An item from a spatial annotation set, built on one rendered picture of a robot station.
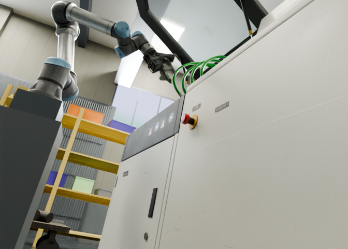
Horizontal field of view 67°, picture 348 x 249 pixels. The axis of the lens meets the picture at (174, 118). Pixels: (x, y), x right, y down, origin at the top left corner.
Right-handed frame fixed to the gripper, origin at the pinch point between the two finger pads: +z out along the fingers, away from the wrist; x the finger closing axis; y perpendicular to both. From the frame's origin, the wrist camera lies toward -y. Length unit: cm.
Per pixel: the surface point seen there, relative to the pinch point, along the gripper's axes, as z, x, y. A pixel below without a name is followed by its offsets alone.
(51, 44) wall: -501, -453, -121
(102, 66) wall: -395, -467, -219
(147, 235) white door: 59, 9, 60
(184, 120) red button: 39, 37, 39
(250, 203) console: 67, 57, 53
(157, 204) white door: 53, 14, 53
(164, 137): 33, 15, 35
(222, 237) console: 69, 48, 57
